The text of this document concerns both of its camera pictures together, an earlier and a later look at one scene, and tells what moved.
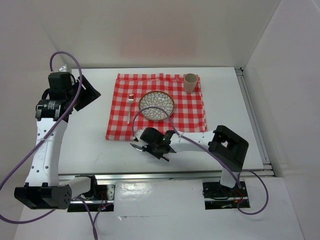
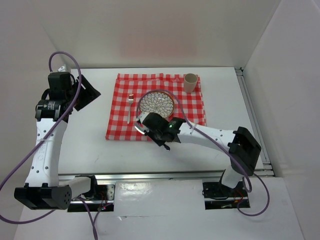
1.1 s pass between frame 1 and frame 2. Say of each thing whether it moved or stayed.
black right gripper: moved
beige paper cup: stayed
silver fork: stayed
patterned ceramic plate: stayed
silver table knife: moved
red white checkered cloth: stayed
